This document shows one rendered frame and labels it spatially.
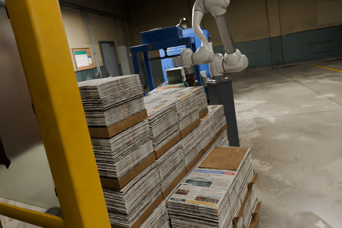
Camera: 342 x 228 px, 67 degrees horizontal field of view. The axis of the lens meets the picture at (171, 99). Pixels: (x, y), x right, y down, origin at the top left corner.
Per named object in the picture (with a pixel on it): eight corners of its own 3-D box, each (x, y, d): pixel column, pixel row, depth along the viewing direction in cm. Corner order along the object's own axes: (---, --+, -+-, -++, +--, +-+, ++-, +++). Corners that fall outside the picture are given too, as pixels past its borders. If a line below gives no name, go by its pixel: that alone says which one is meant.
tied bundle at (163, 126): (182, 139, 159) (176, 103, 155) (158, 160, 134) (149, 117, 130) (133, 138, 178) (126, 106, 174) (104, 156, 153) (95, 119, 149)
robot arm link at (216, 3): (230, 67, 266) (251, 65, 253) (225, 76, 256) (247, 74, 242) (207, -7, 231) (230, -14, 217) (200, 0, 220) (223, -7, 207)
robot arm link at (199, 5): (189, 10, 229) (202, 6, 220) (193, -6, 235) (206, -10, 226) (196, 19, 238) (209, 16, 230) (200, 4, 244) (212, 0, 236)
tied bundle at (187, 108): (201, 124, 182) (196, 92, 178) (182, 139, 158) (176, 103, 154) (157, 124, 202) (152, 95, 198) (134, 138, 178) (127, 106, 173)
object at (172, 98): (192, 93, 179) (192, 92, 179) (172, 104, 155) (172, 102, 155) (150, 96, 198) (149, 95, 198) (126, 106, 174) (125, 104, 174)
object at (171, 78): (183, 82, 469) (181, 68, 464) (167, 84, 476) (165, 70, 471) (186, 79, 505) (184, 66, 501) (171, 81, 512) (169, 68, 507)
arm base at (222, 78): (219, 78, 281) (218, 73, 280) (231, 79, 261) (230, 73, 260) (204, 81, 275) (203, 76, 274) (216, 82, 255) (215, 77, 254)
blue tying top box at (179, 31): (179, 38, 394) (177, 25, 390) (142, 45, 407) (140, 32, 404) (183, 38, 437) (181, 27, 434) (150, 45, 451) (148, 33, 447)
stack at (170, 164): (235, 188, 246) (224, 104, 232) (182, 295, 147) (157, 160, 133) (198, 183, 266) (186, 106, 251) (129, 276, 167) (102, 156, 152)
